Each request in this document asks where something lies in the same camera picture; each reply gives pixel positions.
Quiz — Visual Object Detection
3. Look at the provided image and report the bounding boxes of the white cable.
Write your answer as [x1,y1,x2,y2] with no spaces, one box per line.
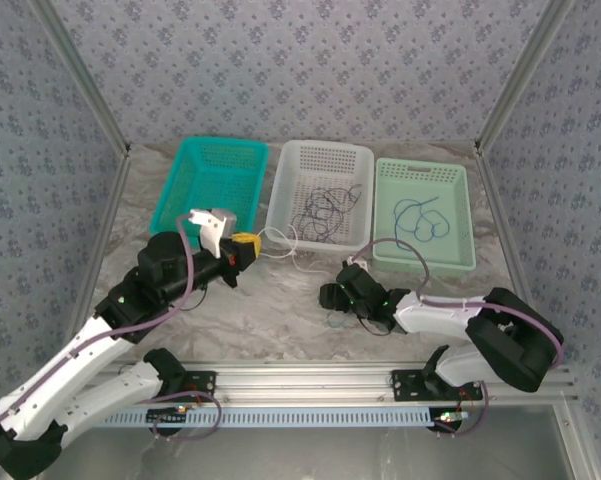
[257,225,331,275]

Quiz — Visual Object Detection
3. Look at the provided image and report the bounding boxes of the blue cable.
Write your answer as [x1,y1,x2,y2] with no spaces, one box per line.
[393,196,452,247]

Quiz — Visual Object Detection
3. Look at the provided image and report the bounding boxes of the black cable bundle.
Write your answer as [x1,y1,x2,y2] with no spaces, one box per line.
[290,183,364,245]

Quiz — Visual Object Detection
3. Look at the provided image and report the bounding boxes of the mint green perforated basket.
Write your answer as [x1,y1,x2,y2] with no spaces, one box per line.
[371,157,478,280]

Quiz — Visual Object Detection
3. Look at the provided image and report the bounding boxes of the teal slotted plastic basket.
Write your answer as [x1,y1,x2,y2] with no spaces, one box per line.
[148,136,271,247]

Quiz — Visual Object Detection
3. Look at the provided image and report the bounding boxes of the white slotted plastic basket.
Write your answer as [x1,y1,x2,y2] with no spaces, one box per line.
[265,139,375,253]

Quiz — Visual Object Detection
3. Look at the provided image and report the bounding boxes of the small adapter circuit board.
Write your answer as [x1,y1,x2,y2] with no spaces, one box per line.
[432,409,470,427]
[147,405,190,424]

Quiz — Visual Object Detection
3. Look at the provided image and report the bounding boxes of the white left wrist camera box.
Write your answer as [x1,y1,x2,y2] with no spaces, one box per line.
[188,207,237,259]

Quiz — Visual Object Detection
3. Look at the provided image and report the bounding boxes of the aluminium frame side rail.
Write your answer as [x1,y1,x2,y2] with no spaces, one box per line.
[474,144,541,341]
[72,144,131,321]

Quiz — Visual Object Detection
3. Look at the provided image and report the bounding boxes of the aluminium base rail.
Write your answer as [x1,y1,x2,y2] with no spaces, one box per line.
[99,362,486,404]

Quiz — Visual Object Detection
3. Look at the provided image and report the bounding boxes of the white slotted cable duct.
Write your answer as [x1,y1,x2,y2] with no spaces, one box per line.
[99,405,444,429]

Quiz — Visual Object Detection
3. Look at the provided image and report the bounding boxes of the mauve base cable loop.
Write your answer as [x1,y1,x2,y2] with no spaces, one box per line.
[139,390,224,444]
[432,382,490,437]

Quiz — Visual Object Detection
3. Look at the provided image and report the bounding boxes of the aluminium frame post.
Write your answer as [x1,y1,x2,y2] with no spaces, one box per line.
[476,0,576,151]
[32,0,132,156]

